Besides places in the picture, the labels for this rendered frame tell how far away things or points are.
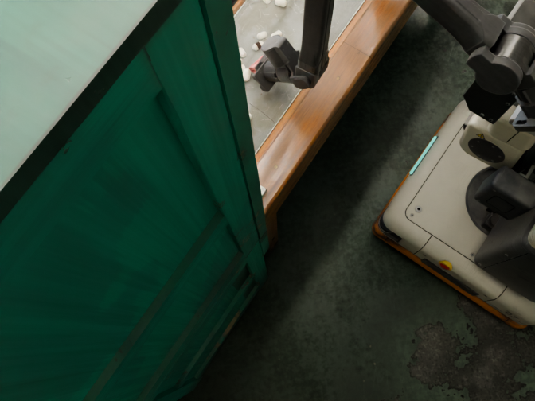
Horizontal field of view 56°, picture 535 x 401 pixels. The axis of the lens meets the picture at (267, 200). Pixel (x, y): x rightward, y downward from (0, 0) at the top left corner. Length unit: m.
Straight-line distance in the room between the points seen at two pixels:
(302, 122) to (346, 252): 0.83
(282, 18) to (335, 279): 1.04
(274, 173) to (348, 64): 0.38
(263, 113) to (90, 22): 1.13
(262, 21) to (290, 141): 0.40
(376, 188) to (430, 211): 0.35
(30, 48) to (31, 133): 0.05
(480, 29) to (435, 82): 1.46
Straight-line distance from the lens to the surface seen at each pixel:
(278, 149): 1.37
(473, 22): 0.97
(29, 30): 0.35
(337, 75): 1.47
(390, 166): 2.21
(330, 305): 2.06
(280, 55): 1.28
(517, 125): 1.06
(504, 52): 0.98
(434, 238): 1.88
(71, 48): 0.33
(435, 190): 1.92
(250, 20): 1.59
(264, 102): 1.46
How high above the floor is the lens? 2.05
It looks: 75 degrees down
